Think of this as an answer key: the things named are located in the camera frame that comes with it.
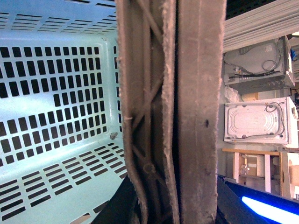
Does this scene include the light blue plastic shopping basket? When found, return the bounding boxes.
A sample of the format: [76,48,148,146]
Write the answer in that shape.
[0,0,127,224]

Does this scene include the brown basket handle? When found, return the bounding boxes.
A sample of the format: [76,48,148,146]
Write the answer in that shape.
[116,0,227,224]

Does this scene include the white washing machine lower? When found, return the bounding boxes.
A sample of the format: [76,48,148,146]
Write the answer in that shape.
[224,97,299,148]

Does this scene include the white washing machine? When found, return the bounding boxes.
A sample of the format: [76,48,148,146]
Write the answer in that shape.
[224,97,299,148]
[223,36,295,95]

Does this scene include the white washing machine upper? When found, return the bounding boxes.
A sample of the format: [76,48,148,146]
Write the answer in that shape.
[223,36,295,95]

